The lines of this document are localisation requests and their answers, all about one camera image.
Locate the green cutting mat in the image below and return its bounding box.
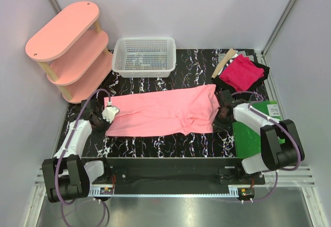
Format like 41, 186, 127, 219
233, 101, 282, 159

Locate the beige folded cloth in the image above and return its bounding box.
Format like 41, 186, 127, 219
212, 49, 236, 79

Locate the magenta folded t-shirt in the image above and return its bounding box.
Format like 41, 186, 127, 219
219, 54, 264, 92

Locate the white plastic mesh basket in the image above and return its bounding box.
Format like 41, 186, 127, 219
112, 37, 176, 78

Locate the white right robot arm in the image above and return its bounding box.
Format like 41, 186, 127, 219
212, 90, 305, 184

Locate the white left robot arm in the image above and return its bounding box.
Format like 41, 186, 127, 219
41, 100, 112, 203

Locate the pink three-tier wooden shelf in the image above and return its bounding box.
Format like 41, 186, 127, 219
25, 1, 113, 104

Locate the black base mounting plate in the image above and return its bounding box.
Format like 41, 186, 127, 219
82, 157, 267, 195

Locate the grey cloth piece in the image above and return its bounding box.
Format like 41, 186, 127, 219
218, 53, 228, 60

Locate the light pink t-shirt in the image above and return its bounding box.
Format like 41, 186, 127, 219
106, 84, 219, 137

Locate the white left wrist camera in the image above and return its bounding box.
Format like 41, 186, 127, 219
101, 101, 120, 124

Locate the white slotted cable duct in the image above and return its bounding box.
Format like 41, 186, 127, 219
88, 186, 114, 197

